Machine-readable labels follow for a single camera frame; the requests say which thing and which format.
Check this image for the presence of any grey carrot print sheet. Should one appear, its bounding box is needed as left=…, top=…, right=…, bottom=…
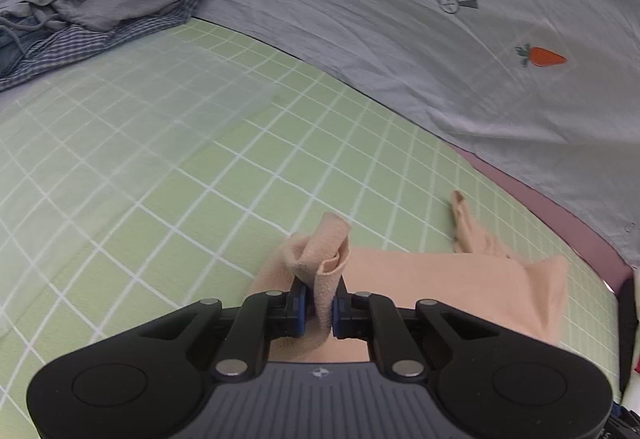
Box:
left=198, top=0, right=639, bottom=265

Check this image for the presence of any blue checked shirt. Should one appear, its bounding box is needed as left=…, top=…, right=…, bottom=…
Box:
left=1, top=0, right=203, bottom=90

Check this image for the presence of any blue denim garment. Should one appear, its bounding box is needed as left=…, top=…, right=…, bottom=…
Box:
left=0, top=14, right=51, bottom=77

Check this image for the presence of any green grid cutting mat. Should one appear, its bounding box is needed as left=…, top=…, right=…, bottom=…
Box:
left=1, top=20, right=620, bottom=438

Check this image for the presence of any beige long sleeve shirt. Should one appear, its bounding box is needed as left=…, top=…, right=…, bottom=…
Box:
left=250, top=191, right=568, bottom=363

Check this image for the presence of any folded black garment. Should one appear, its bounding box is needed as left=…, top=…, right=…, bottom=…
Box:
left=616, top=277, right=639, bottom=393

